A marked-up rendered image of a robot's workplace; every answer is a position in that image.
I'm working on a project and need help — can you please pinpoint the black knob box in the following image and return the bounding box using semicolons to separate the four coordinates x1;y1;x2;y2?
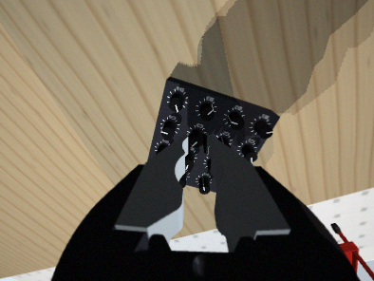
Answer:
148;77;280;195

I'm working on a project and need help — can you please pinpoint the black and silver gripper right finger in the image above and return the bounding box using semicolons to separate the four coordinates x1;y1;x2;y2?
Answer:
202;133;360;281

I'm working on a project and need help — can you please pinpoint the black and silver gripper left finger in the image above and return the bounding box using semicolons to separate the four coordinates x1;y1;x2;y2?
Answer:
50;133;191;281

